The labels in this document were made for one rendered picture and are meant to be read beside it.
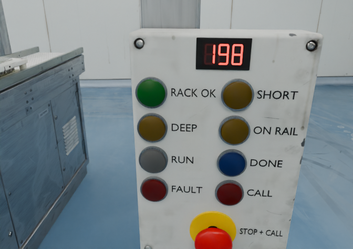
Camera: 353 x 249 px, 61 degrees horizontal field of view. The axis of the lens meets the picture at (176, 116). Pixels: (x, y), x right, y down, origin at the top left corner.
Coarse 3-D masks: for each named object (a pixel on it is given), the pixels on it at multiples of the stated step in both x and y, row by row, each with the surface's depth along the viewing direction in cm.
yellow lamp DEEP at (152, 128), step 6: (144, 120) 29; (150, 120) 29; (156, 120) 29; (144, 126) 29; (150, 126) 29; (156, 126) 29; (162, 126) 29; (144, 132) 29; (150, 132) 29; (156, 132) 29; (162, 132) 29; (144, 138) 29; (150, 138) 29; (156, 138) 29
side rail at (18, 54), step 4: (28, 48) 169; (32, 48) 170; (36, 48) 174; (16, 52) 157; (20, 52) 159; (24, 52) 163; (28, 52) 167; (32, 52) 170; (36, 52) 175; (4, 56) 146; (8, 56) 149; (12, 56) 152; (16, 56) 156; (20, 56) 159; (24, 56) 163
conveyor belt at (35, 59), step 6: (36, 54) 172; (42, 54) 172; (48, 54) 172; (54, 54) 172; (60, 54) 172; (30, 60) 154; (36, 60) 154; (42, 60) 154; (66, 60) 157; (18, 66) 141; (30, 66) 141; (54, 66) 145; (12, 84) 112; (0, 90) 106
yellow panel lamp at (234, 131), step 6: (228, 120) 28; (234, 120) 28; (240, 120) 28; (222, 126) 28; (228, 126) 28; (234, 126) 28; (240, 126) 28; (246, 126) 28; (222, 132) 28; (228, 132) 28; (234, 132) 28; (240, 132) 28; (246, 132) 28; (228, 138) 28; (234, 138) 28; (240, 138) 28
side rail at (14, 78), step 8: (80, 48) 171; (64, 56) 151; (72, 56) 161; (40, 64) 129; (48, 64) 136; (56, 64) 143; (16, 72) 113; (24, 72) 117; (32, 72) 123; (0, 80) 103; (8, 80) 108; (16, 80) 112; (0, 88) 103
